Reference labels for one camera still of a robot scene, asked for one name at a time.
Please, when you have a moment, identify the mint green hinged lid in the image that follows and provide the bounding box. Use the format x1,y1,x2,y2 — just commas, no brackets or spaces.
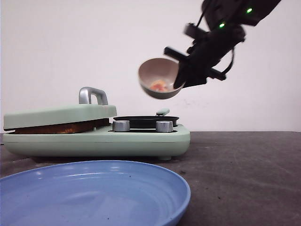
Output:
3,87,117,131

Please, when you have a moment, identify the left silver control knob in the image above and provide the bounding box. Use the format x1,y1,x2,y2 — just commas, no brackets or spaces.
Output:
112,120,130,132

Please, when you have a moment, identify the orange shrimp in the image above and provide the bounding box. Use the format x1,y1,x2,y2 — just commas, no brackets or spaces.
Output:
149,80,169,92

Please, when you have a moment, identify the grey felt table mat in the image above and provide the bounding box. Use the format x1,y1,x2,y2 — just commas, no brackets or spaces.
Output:
0,132,301,226

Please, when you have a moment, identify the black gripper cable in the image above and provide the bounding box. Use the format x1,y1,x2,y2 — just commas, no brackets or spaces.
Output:
194,9,236,76

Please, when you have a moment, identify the right silver control knob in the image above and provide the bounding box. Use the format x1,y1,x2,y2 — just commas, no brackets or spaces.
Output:
156,121,174,133

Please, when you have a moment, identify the silver control knob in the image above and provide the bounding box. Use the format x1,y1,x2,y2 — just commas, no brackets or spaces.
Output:
112,120,130,132
156,121,174,133

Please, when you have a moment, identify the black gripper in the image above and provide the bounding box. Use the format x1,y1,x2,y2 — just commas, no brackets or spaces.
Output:
164,23,246,89

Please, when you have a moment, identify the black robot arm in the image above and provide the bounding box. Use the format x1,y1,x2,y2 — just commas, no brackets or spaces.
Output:
164,0,279,89

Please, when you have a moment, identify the black round frying pan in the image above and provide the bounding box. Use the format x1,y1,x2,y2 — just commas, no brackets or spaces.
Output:
113,108,179,129

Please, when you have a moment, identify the blue plastic plate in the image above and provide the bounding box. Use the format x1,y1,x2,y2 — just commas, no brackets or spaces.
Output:
0,160,191,226

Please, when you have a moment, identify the beige ceramic bowl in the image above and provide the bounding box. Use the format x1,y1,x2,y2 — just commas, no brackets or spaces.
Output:
138,58,182,99

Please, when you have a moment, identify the mint green breakfast maker base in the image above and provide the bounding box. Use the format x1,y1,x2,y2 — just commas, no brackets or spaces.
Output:
3,124,190,159

